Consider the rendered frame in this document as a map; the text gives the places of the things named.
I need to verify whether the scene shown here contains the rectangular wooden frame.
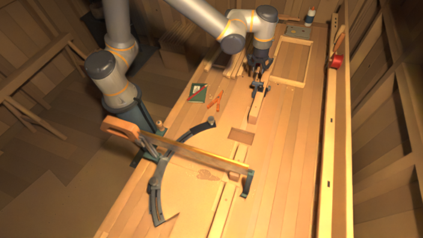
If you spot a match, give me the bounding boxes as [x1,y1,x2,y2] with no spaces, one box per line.
[269,35,314,89]

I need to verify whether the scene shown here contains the light wooden bar blank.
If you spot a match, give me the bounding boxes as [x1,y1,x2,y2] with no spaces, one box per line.
[223,49,247,80]

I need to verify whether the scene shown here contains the wooden tool rail board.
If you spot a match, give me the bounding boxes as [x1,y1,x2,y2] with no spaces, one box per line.
[316,12,355,238]

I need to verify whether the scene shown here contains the dark arc quadrant rail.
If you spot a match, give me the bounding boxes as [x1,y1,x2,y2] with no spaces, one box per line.
[147,118,217,228]

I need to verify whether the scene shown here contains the round wooden mitre box bed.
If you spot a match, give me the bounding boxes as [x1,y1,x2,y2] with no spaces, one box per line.
[154,127,252,238]

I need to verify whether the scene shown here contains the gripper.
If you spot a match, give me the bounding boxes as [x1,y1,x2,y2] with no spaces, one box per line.
[246,46,275,79]

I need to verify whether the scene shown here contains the grey stop shoe with knob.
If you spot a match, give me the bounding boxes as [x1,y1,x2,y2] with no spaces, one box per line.
[147,177,162,197]

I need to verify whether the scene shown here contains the white glue bottle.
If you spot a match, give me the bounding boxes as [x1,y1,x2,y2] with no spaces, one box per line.
[303,5,317,27]

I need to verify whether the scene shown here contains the wooden sawhorse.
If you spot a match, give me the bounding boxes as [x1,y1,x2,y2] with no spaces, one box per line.
[0,31,88,141]

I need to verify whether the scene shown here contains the long wooden fence bar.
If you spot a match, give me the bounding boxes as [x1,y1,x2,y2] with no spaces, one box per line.
[248,67,275,126]

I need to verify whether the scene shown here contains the grey metal plate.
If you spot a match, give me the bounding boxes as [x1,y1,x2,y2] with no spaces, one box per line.
[284,25,312,40]

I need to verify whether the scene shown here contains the short wooden stick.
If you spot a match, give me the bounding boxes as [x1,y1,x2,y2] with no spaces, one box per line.
[277,13,302,22]

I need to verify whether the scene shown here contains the light wooden strip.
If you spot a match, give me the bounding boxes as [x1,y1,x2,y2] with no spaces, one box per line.
[204,49,222,73]

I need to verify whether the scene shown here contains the green notebook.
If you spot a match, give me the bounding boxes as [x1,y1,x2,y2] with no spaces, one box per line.
[187,82,209,104]

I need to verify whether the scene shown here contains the dark blue length stop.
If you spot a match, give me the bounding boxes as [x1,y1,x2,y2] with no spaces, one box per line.
[250,80,272,99]

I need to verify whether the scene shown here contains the red thread spool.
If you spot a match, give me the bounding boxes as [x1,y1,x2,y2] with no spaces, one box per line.
[330,53,345,70]

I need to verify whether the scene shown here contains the wooden-handled chisel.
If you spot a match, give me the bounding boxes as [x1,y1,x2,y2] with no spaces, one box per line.
[331,25,347,56]

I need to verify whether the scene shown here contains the red pencil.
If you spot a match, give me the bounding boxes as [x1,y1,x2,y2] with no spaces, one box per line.
[186,84,209,102]

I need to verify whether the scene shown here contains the wooden crate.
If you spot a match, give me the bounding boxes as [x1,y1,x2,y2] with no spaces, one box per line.
[158,21,199,72]

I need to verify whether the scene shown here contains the orange pliers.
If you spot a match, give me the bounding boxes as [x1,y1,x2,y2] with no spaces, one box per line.
[206,90,225,111]

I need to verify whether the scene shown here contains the wooden-handled back saw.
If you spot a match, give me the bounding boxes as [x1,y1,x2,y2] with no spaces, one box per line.
[100,115,250,173]

